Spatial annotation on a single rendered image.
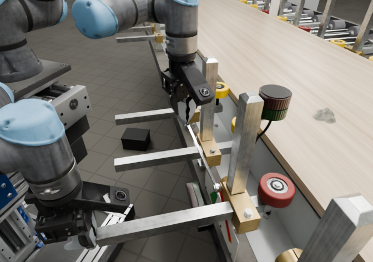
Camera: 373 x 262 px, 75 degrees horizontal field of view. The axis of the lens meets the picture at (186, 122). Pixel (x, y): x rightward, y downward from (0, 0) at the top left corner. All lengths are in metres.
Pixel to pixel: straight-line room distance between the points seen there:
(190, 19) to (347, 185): 0.53
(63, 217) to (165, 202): 1.21
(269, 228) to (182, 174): 1.05
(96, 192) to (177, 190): 1.27
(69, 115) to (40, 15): 0.30
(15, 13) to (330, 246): 0.86
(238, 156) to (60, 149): 0.34
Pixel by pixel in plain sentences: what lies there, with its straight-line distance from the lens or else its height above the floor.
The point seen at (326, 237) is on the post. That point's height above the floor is 1.09.
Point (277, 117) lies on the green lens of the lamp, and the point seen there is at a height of 1.10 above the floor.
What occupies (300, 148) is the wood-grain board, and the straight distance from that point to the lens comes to 0.75.
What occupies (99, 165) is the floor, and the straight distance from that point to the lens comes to 2.01.
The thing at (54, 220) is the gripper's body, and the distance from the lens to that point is 0.52.
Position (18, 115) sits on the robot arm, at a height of 1.18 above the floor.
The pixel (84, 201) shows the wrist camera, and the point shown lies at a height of 0.99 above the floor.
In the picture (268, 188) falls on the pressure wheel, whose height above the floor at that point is 0.91.
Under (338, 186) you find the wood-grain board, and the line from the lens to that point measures 0.69.
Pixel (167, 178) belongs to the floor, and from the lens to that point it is 1.81.
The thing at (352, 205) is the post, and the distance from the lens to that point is 0.31.
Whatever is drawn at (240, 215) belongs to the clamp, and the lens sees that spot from 0.60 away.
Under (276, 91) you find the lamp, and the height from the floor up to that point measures 1.14.
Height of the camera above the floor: 1.36
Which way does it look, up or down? 36 degrees down
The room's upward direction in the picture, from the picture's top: straight up
